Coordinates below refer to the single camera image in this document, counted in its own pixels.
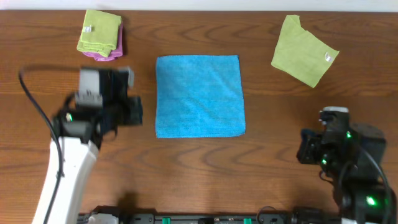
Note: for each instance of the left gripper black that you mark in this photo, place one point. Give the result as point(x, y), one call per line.
point(136, 109)

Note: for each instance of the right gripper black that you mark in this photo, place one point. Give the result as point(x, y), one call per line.
point(311, 143)

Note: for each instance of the blue microfiber cloth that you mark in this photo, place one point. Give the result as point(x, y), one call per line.
point(199, 96)

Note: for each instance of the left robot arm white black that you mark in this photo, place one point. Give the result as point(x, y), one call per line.
point(70, 164)

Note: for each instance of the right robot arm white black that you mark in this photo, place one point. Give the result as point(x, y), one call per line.
point(364, 195)

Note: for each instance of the pink folded cloth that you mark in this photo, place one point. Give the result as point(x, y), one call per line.
point(114, 54)

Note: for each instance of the green folded cloth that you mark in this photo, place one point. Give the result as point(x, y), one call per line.
point(99, 33)

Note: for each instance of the green cloth unfolded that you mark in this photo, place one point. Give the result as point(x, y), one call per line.
point(300, 54)

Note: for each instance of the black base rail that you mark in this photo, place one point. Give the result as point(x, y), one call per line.
point(266, 215)

